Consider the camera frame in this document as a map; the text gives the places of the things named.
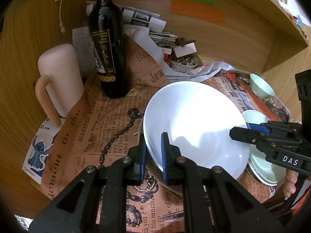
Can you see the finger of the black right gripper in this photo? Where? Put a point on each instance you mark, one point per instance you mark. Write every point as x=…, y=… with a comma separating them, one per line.
x=263, y=127
x=245, y=135

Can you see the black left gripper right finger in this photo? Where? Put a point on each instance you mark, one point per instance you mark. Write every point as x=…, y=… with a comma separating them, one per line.
x=172, y=169

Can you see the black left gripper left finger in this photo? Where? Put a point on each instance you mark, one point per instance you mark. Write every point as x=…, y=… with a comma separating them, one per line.
x=138, y=155

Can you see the dark brown plate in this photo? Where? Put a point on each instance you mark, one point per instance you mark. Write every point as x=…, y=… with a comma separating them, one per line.
x=158, y=175

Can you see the mint green plate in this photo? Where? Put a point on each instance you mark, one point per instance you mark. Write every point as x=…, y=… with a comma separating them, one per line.
x=263, y=171

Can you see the white plate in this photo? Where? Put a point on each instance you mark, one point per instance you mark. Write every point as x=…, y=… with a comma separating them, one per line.
x=198, y=119

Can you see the right hand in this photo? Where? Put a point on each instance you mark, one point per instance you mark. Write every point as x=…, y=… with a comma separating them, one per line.
x=289, y=187

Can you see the small mint green bowl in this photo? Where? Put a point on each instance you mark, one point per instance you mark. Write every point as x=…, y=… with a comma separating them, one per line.
x=260, y=87

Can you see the brown newspaper print mat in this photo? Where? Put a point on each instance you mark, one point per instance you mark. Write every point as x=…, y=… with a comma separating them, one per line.
x=98, y=131

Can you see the small bowl of trinkets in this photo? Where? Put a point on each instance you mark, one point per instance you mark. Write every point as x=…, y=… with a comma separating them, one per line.
x=183, y=64

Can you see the Stitch cartoon sticker card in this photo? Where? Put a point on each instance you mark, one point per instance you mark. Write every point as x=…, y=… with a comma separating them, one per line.
x=39, y=150

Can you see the white small box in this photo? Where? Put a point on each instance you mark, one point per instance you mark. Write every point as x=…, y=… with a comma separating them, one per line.
x=184, y=51

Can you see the handwritten paper note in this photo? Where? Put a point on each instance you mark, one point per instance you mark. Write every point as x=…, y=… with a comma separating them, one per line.
x=84, y=49

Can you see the dark wine bottle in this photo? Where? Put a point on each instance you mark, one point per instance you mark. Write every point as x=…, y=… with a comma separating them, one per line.
x=111, y=64

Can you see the orange sticky note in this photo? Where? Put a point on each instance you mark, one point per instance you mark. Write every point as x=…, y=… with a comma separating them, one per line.
x=197, y=10

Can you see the stack of papers and magazines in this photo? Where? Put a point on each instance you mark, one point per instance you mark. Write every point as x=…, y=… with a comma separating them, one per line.
x=150, y=26

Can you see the cream mug with handle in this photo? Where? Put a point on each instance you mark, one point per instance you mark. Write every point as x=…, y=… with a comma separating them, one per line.
x=60, y=84

